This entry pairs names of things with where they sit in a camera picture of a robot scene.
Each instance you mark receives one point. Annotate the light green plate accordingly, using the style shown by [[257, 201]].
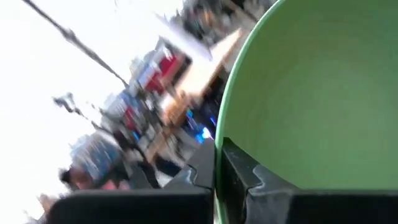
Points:
[[311, 93]]

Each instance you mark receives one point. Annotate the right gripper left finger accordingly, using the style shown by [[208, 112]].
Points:
[[140, 208]]

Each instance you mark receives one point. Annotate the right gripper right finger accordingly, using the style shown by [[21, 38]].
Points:
[[311, 208]]

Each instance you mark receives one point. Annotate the computer with blue lights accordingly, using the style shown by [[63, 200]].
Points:
[[203, 133]]

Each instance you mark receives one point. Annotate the red storage bins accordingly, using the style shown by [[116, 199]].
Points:
[[168, 67]]

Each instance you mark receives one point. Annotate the light wooden desk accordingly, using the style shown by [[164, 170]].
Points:
[[199, 77]]

